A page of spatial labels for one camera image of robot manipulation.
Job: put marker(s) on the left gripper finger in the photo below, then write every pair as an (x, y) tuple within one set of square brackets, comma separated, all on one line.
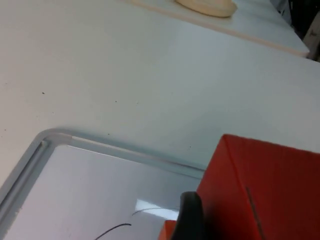
[(191, 217)]

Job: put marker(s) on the red cube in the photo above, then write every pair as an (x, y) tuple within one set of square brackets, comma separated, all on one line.
[(275, 187), (167, 232)]

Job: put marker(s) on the grey-framed whiteboard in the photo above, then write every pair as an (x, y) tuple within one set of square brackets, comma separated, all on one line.
[(75, 187)]

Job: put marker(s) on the cream rounded object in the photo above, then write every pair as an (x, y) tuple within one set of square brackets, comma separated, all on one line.
[(212, 7)]

